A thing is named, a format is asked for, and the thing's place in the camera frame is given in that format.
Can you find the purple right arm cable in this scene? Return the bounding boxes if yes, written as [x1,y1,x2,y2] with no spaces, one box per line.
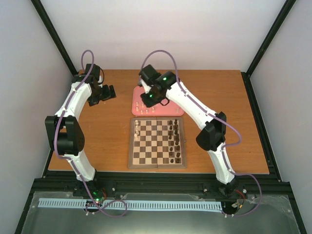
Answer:
[141,50,263,218]

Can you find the wooden chess board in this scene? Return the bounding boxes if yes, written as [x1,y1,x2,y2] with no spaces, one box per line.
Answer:
[128,117,187,169]

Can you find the black corner post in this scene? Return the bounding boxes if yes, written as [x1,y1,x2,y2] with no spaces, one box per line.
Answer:
[246,0,297,74]
[31,0,78,76]

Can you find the right black corner post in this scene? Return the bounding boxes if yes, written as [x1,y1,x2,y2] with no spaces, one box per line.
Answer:
[246,0,297,74]

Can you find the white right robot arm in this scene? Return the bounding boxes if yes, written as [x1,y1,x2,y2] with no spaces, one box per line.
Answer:
[139,65,237,197]

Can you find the left black corner post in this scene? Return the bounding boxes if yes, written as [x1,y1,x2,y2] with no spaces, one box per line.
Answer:
[31,0,78,76]

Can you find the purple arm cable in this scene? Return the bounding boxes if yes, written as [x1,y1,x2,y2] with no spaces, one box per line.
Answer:
[54,50,128,217]
[141,50,263,218]

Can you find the black aluminium frame rail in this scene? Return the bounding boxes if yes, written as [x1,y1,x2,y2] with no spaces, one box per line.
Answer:
[30,171,294,201]

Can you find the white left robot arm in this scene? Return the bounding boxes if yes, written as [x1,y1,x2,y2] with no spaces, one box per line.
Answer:
[45,63,116,196]

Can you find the pink plastic tray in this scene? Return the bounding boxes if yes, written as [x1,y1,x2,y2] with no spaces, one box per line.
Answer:
[132,86,184,117]

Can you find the light blue slotted cable duct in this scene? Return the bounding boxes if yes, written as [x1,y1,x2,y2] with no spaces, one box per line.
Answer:
[38,198,222,213]

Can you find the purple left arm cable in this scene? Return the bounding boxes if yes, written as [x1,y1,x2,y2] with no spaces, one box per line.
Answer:
[54,50,128,217]

